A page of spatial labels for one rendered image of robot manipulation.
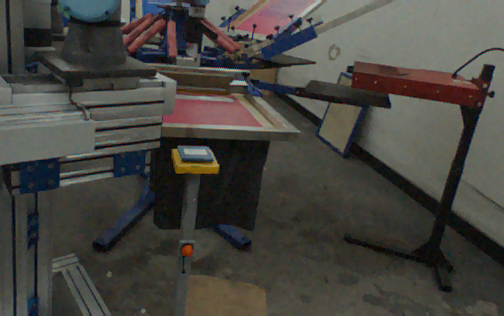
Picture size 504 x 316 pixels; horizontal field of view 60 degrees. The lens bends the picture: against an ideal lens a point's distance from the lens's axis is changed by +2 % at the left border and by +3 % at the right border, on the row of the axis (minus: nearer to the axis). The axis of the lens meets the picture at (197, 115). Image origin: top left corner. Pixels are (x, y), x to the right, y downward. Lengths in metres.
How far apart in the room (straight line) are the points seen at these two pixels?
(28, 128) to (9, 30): 0.35
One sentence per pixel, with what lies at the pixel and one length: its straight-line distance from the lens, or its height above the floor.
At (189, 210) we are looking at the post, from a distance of 1.36.
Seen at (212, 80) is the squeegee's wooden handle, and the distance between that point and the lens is 2.02.
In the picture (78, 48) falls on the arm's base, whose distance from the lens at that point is 1.00.
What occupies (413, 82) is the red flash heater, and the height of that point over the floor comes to 1.09.
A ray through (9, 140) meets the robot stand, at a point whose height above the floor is 1.15.
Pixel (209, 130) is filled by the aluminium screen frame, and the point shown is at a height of 0.98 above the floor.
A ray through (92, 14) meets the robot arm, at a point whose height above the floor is 1.38.
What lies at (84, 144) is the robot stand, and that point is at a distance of 0.90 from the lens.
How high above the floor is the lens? 1.45
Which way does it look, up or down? 17 degrees down
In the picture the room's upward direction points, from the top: 6 degrees clockwise
